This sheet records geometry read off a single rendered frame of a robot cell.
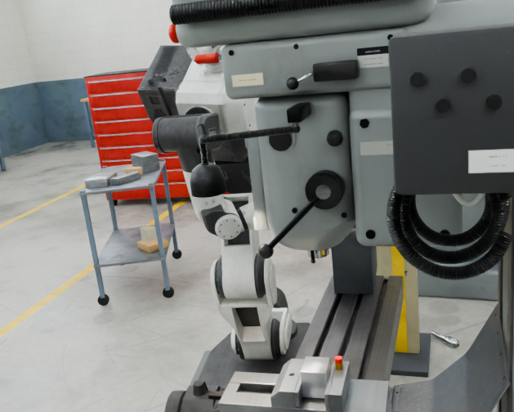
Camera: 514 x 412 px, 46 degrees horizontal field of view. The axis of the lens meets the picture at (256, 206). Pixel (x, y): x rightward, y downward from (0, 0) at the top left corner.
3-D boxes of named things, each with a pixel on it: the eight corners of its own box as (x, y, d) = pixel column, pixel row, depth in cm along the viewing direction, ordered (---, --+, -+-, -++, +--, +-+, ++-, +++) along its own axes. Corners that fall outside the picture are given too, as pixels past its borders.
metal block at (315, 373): (302, 397, 124) (300, 371, 122) (307, 380, 129) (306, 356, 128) (328, 399, 122) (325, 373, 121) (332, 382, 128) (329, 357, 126)
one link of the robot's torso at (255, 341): (239, 334, 230) (212, 248, 198) (291, 333, 226) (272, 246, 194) (234, 369, 218) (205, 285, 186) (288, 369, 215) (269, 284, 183)
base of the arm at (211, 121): (158, 166, 160) (146, 127, 154) (176, 144, 170) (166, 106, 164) (210, 163, 155) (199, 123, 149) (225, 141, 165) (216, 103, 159)
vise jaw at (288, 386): (270, 407, 123) (269, 390, 122) (284, 373, 134) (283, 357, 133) (299, 409, 121) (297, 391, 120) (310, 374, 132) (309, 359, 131)
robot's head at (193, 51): (192, 67, 164) (183, 40, 157) (218, 47, 168) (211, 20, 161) (208, 75, 161) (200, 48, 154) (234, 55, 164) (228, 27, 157)
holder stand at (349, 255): (333, 293, 186) (329, 233, 181) (341, 266, 207) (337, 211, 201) (373, 294, 183) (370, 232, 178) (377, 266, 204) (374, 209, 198)
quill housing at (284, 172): (261, 258, 121) (244, 99, 112) (287, 225, 139) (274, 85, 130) (357, 260, 115) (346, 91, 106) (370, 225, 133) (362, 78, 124)
